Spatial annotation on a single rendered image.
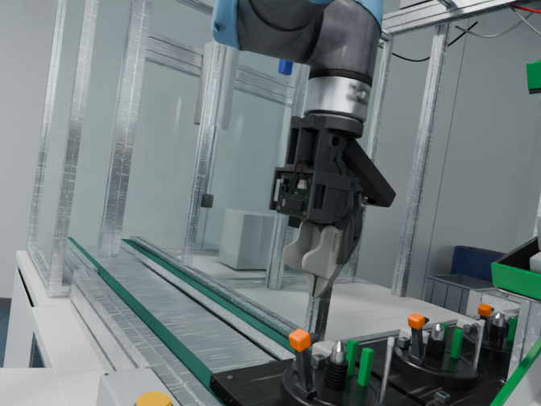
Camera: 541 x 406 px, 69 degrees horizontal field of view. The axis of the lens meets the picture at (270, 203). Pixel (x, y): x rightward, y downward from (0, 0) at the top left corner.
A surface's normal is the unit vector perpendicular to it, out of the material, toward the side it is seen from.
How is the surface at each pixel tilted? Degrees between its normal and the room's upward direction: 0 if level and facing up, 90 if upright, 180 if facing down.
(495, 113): 90
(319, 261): 93
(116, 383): 0
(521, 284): 115
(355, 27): 90
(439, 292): 90
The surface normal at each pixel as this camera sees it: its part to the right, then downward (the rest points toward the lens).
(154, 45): 0.60, 0.13
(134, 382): 0.15, -0.99
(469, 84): 0.30, 0.09
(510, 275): -0.86, 0.32
